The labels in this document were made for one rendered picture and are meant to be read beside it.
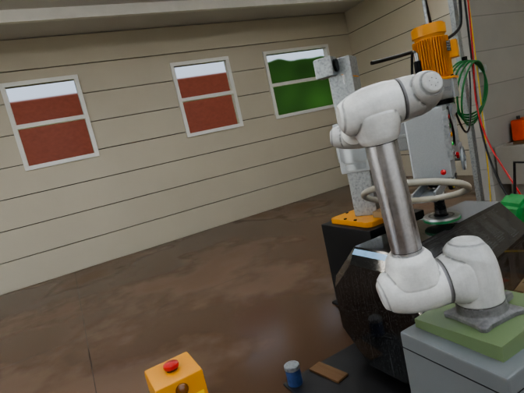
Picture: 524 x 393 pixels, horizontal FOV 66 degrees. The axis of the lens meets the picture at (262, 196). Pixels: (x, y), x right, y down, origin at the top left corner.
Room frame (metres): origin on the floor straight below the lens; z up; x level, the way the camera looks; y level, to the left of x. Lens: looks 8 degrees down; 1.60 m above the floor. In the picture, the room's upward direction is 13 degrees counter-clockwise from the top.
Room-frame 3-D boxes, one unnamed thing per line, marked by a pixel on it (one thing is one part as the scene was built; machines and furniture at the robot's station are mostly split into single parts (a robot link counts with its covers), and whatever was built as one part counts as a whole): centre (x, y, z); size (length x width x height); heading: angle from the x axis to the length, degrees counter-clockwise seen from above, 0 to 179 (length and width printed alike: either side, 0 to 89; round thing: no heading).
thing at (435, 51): (2.97, -1.43, 1.90); 0.31 x 0.28 x 0.40; 57
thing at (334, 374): (2.42, -0.17, 0.02); 0.25 x 0.10 x 0.01; 38
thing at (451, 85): (2.72, -1.25, 1.62); 0.96 x 0.25 x 0.17; 147
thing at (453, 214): (2.43, -1.06, 0.87); 0.21 x 0.21 x 0.01
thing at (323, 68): (3.24, -0.71, 2.00); 0.20 x 0.18 x 0.15; 27
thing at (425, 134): (2.49, -1.10, 1.32); 0.36 x 0.22 x 0.45; 147
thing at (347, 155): (3.20, -1.02, 1.36); 0.74 x 0.34 x 0.25; 61
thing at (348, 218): (3.30, -0.85, 0.76); 0.49 x 0.49 x 0.05; 27
